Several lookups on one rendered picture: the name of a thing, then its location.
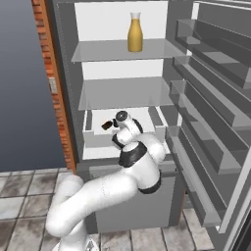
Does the dark brown eggplant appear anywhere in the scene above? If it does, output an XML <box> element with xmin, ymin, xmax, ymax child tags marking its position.
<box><xmin>101</xmin><ymin>120</ymin><xmax>115</xmax><ymax>131</ymax></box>

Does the white fridge drawer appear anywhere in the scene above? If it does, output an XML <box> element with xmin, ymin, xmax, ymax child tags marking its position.
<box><xmin>81</xmin><ymin>106</ymin><xmax>170</xmax><ymax>150</ymax></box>

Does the glass fridge shelf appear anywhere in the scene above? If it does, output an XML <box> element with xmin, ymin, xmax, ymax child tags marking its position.
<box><xmin>77</xmin><ymin>76</ymin><xmax>179</xmax><ymax>112</ymax></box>
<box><xmin>71</xmin><ymin>37</ymin><xmax>187</xmax><ymax>64</ymax></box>

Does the grey fridge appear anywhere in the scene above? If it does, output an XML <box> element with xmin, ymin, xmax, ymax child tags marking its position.
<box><xmin>45</xmin><ymin>0</ymin><xmax>197</xmax><ymax>235</ymax></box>

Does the grey freezer drawer front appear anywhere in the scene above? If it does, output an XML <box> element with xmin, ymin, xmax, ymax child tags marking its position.
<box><xmin>88</xmin><ymin>160</ymin><xmax>188</xmax><ymax>234</ymax></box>

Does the grey fridge door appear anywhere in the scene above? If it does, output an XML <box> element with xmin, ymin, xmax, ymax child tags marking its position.
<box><xmin>166</xmin><ymin>0</ymin><xmax>251</xmax><ymax>251</ymax></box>

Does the grey door bin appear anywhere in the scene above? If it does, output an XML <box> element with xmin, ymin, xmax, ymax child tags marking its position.
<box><xmin>176</xmin><ymin>18</ymin><xmax>251</xmax><ymax>90</ymax></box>
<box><xmin>169</xmin><ymin>79</ymin><xmax>243</xmax><ymax>175</ymax></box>
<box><xmin>173</xmin><ymin>54</ymin><xmax>251</xmax><ymax>130</ymax></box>
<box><xmin>165</xmin><ymin>125</ymin><xmax>227</xmax><ymax>228</ymax></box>

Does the orange juice glass bottle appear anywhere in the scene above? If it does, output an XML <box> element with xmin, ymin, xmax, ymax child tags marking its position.
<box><xmin>126</xmin><ymin>12</ymin><xmax>144</xmax><ymax>53</ymax></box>

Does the grey wall socket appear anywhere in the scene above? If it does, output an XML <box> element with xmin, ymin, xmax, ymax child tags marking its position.
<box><xmin>48</xmin><ymin>76</ymin><xmax>59</xmax><ymax>95</ymax></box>

